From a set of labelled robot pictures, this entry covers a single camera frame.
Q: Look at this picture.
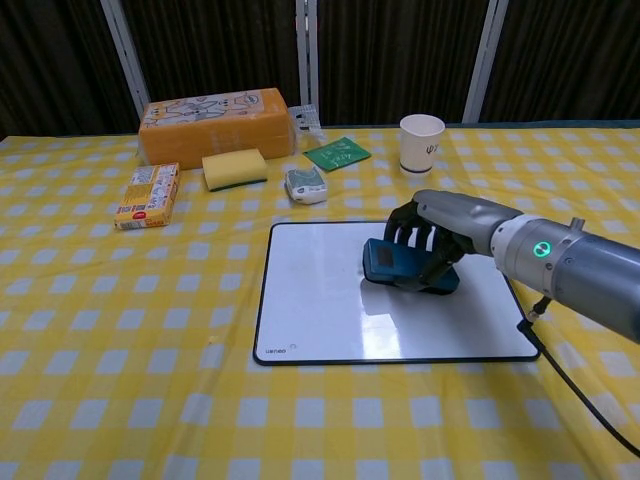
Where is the small clear plastic bottle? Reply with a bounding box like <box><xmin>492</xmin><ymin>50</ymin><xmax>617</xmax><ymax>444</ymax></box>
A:
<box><xmin>283</xmin><ymin>167</ymin><xmax>329</xmax><ymax>205</ymax></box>

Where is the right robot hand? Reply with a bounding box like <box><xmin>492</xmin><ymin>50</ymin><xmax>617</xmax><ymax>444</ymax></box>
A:
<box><xmin>383</xmin><ymin>189</ymin><xmax>524</xmax><ymax>294</ymax></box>

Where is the clear blister pack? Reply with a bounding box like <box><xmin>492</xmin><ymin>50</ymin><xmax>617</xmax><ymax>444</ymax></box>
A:
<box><xmin>289</xmin><ymin>103</ymin><xmax>325</xmax><ymax>146</ymax></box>

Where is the white board with black rim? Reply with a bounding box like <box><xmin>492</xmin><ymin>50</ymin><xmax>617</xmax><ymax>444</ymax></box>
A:
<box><xmin>252</xmin><ymin>221</ymin><xmax>541</xmax><ymax>367</ymax></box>

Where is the blue rectangular box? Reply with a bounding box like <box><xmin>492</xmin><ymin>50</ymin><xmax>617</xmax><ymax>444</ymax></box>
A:
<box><xmin>360</xmin><ymin>237</ymin><xmax>462</xmax><ymax>297</ymax></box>

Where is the orange tissue pack with cartoons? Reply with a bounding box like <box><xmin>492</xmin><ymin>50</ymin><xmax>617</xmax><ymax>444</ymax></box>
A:
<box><xmin>137</xmin><ymin>87</ymin><xmax>293</xmax><ymax>171</ymax></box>

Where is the yellow printed small box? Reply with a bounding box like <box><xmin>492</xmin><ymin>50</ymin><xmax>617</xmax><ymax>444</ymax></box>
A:
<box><xmin>113</xmin><ymin>162</ymin><xmax>181</xmax><ymax>231</ymax></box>

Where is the yellow checkered tablecloth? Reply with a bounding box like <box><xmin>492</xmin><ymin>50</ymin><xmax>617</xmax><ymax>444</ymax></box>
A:
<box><xmin>0</xmin><ymin>119</ymin><xmax>640</xmax><ymax>480</ymax></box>

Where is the black folding screen with frame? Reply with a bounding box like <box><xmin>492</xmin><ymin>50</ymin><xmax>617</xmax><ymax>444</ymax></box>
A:
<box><xmin>0</xmin><ymin>0</ymin><xmax>640</xmax><ymax>137</ymax></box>

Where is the yellow sponge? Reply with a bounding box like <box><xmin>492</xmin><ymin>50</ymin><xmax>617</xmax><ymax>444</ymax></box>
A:
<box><xmin>201</xmin><ymin>147</ymin><xmax>269</xmax><ymax>193</ymax></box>

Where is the white paper cup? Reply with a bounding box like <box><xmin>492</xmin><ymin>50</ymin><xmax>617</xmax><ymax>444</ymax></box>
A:
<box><xmin>398</xmin><ymin>114</ymin><xmax>446</xmax><ymax>177</ymax></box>

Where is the green sachet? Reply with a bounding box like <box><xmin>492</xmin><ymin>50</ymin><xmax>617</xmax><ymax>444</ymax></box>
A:
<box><xmin>302</xmin><ymin>138</ymin><xmax>372</xmax><ymax>173</ymax></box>

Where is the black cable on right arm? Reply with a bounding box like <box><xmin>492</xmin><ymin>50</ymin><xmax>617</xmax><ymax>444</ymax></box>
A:
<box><xmin>516</xmin><ymin>294</ymin><xmax>640</xmax><ymax>459</ymax></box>

